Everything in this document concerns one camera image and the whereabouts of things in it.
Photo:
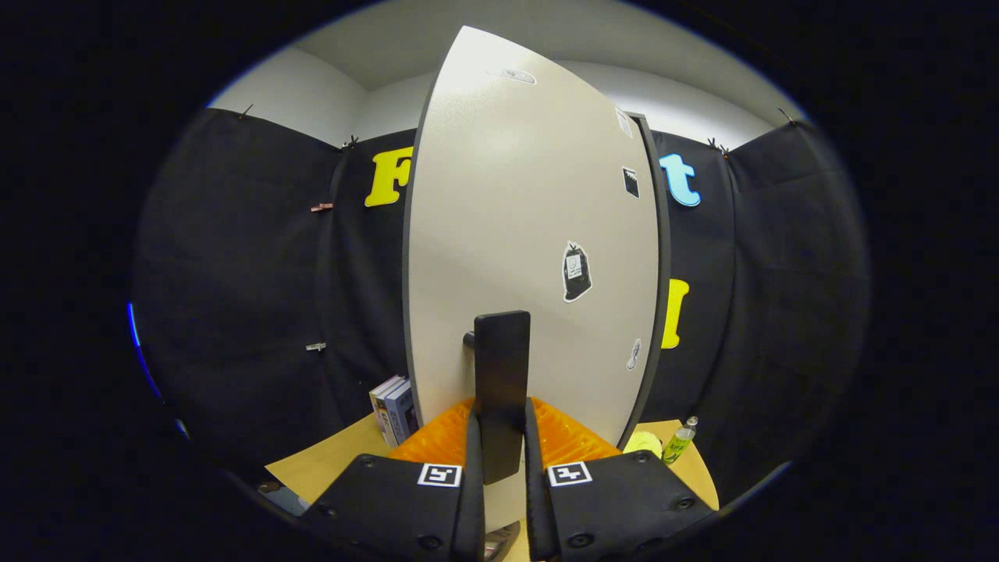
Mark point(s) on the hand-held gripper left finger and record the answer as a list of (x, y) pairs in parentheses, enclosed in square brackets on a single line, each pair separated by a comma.
[(472, 507)]

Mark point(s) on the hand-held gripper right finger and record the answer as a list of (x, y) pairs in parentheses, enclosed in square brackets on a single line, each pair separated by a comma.
[(537, 507)]

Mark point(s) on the grey shoe cabinet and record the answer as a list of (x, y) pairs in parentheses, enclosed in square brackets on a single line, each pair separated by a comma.
[(664, 234)]

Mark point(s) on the beige shoe cabinet door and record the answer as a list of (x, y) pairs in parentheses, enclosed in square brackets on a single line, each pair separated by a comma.
[(507, 195)]

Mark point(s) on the yellow pineapple plush toy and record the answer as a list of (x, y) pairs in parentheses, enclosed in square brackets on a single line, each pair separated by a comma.
[(644, 443)]

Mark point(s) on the cream book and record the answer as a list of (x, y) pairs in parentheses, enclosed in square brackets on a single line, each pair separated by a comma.
[(380, 406)]

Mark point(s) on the green drink bottle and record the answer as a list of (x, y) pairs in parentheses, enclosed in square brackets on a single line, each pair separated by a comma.
[(677, 446)]

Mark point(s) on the black backdrop cloth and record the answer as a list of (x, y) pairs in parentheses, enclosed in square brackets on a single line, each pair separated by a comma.
[(234, 273)]

